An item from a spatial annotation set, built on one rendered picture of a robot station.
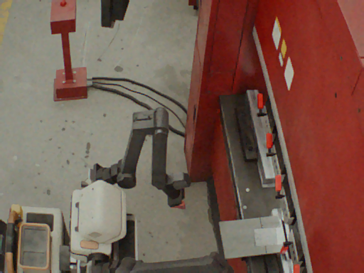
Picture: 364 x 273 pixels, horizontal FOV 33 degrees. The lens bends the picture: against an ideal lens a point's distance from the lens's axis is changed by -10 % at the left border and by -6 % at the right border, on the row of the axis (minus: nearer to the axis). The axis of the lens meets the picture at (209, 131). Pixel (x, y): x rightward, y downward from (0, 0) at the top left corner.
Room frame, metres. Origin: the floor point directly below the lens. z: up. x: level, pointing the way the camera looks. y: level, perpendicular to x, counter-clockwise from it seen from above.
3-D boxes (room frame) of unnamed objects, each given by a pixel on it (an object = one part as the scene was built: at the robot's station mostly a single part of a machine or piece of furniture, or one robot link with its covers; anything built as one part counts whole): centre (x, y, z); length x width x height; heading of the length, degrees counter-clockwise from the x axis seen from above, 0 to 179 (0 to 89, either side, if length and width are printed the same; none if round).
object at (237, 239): (1.23, -0.25, 1.00); 0.26 x 0.18 x 0.01; 106
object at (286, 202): (1.29, -0.38, 1.26); 0.15 x 0.09 x 0.17; 16
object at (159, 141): (1.33, 0.18, 1.40); 0.11 x 0.06 x 0.43; 10
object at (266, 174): (1.80, -0.24, 0.92); 0.50 x 0.06 x 0.10; 16
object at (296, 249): (1.10, -0.44, 1.26); 0.15 x 0.09 x 0.17; 16
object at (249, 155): (1.83, -0.17, 0.89); 0.30 x 0.05 x 0.03; 16
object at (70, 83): (2.59, 0.99, 0.41); 0.25 x 0.20 x 0.83; 106
